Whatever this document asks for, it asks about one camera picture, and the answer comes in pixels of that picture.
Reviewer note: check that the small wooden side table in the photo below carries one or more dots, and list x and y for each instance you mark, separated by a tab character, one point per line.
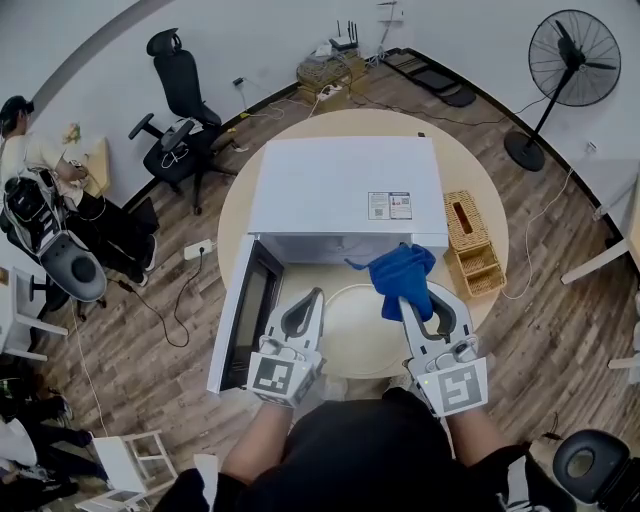
98	165

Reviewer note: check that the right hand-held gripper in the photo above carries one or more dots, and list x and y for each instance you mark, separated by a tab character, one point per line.
457	387

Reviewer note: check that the black router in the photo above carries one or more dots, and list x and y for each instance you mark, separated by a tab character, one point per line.
344	44

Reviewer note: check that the wicker organizer basket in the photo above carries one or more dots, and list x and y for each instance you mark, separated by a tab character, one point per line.
475	265

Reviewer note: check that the person's right white shoe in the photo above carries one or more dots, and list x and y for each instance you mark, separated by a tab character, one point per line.
398	383

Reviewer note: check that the white microwave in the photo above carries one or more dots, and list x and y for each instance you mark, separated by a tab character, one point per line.
340	185

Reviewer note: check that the pile of cardboard boxes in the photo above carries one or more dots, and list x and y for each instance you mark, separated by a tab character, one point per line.
332	80

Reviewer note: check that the black folded mats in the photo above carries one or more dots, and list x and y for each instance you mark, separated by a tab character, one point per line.
435	80

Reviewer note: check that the bunch of flowers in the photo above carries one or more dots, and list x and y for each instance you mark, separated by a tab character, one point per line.
72	134

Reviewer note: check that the black office chair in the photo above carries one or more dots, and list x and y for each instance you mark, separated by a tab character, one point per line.
180	80

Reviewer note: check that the blue cloth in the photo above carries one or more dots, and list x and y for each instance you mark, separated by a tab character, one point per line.
402	275

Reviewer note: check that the white power strip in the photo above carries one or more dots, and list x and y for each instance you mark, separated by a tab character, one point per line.
198	250

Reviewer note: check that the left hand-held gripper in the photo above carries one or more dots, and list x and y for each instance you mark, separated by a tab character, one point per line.
272	375

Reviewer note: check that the round beige table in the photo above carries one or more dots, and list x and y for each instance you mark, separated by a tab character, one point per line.
480	320

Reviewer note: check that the person's right forearm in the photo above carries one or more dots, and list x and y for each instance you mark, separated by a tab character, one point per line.
480	435

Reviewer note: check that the person's left forearm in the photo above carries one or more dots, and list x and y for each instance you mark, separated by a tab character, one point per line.
255	445

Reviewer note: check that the person's black clothing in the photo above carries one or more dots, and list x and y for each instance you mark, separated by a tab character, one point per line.
365	460

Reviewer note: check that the glass turntable plate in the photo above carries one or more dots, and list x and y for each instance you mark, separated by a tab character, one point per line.
360	330

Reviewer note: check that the black standing fan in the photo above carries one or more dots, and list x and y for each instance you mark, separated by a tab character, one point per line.
524	150

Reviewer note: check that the white stool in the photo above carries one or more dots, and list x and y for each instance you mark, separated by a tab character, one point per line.
117	462
22	305

